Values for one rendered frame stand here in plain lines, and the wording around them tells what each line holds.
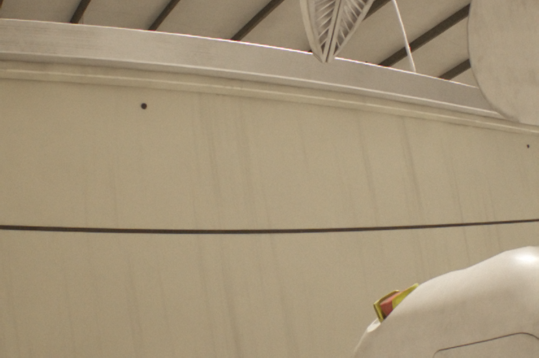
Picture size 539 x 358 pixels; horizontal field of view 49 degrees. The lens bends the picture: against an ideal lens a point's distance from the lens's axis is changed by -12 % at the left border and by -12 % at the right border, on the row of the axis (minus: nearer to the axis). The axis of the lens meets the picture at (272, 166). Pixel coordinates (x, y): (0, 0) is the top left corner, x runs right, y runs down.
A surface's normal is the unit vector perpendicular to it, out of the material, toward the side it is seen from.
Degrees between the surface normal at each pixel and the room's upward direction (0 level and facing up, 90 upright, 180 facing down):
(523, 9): 90
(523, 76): 91
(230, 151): 90
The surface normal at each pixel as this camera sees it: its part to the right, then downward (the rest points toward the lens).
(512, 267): -0.37, -0.88
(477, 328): -0.90, -0.07
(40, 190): 0.52, -0.32
